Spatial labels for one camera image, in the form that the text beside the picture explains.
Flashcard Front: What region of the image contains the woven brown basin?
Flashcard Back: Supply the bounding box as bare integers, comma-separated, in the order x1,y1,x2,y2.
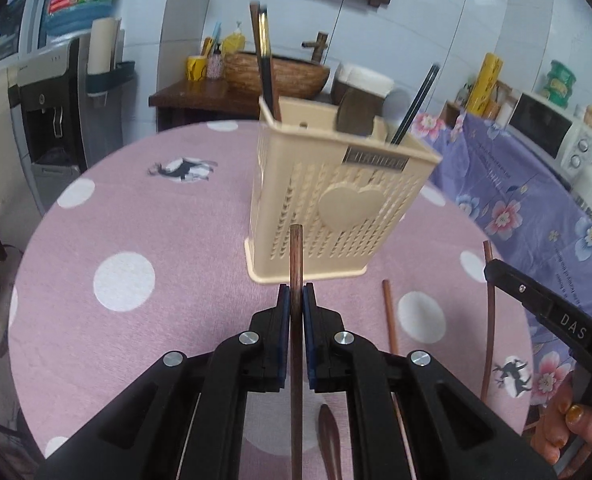
224,51,331,102

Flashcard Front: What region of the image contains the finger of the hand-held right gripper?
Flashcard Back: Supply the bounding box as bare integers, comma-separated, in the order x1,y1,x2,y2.
483,258,562,331

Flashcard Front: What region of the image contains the yellow cup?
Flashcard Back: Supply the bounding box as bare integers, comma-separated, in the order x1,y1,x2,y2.
186,54,209,82

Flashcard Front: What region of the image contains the water dispenser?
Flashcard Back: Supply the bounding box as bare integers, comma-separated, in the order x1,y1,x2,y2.
8,37,90,183

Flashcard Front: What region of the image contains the bronze faucet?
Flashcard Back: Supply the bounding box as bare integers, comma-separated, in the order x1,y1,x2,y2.
301,32,330,64

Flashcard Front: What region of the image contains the paper cup tube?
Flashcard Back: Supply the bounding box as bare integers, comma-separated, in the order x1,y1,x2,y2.
86,17,122,74

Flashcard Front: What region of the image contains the dark chopstick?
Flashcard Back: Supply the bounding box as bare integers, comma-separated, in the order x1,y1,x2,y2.
258,4,277,120
389,62,441,145

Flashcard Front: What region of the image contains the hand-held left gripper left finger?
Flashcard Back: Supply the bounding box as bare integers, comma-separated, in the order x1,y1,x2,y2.
36,283,293,480

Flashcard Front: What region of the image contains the brown wooden chopstick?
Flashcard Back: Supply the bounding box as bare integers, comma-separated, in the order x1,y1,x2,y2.
479,239,497,404
381,279,413,434
289,224,305,480
249,2,283,124

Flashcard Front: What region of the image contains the brown wooden spoon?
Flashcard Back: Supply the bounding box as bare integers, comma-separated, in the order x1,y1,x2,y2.
318,403,343,480

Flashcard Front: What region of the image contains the yellow soap dispenser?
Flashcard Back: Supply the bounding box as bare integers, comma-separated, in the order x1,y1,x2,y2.
220,22,247,57

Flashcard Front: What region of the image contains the purple floral cloth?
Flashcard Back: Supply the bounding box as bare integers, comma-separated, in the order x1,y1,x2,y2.
410,112,592,413

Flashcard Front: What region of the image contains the stack of green noodle cups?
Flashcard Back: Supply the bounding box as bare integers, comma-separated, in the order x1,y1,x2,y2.
543,59,577,112

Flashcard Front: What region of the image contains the pink dotted tablecloth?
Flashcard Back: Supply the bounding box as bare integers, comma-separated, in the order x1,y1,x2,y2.
8,120,535,467

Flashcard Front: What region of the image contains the white microwave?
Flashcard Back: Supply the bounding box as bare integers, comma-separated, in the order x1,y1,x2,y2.
505,90,592,177

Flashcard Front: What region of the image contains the cream plastic utensil holder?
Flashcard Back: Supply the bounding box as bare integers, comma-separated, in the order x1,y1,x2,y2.
244,95,443,285

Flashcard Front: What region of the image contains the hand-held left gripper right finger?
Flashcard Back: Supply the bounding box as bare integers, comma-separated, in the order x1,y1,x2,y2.
302,283,560,480

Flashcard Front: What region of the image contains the small patterned bottle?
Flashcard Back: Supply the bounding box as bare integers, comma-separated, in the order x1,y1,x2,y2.
206,44,223,80

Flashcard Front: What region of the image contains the person's right hand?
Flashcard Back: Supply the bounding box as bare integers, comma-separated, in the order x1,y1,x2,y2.
528,375,592,467

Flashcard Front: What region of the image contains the dark wooden cabinet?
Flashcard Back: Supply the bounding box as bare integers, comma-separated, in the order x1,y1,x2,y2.
149,78,337,134

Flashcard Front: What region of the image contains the yellow roll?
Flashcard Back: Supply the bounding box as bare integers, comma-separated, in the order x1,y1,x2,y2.
465,52,505,117

